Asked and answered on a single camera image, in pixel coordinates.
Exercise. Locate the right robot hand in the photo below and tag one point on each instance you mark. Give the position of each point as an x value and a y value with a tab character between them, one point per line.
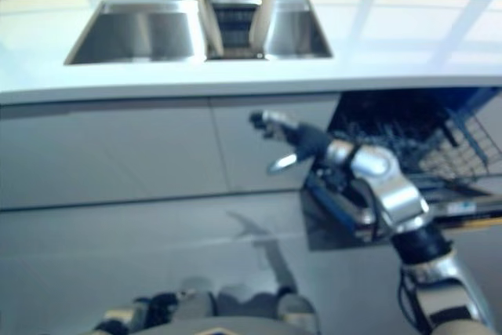
311	142

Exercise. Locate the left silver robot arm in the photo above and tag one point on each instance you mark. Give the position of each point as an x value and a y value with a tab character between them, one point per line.
125	317

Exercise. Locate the beige plate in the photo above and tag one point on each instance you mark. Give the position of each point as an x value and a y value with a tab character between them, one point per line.
260	25

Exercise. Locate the grey robot torso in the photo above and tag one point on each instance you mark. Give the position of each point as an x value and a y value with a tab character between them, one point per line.
219	329

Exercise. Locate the stainless steel double sink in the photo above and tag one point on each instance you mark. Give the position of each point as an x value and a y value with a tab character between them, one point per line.
157	33

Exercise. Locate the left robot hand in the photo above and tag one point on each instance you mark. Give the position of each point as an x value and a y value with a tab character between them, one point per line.
166	300

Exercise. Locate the narrow grey cabinet front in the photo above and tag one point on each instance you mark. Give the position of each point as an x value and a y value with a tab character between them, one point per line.
243	162

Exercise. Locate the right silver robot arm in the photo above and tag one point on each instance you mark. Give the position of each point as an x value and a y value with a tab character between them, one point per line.
396	194

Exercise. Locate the wide grey cabinet front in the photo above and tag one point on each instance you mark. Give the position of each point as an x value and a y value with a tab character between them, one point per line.
110	154

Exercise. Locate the left grey robot leg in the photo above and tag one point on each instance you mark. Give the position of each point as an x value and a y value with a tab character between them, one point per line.
198	296

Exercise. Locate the dark dishwasher door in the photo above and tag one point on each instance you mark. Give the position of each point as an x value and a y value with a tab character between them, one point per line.
333	233

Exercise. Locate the built-in dishwasher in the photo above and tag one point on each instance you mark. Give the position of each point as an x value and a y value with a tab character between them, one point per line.
376	115

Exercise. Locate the white plate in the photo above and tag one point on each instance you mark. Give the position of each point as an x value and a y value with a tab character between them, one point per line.
209	25

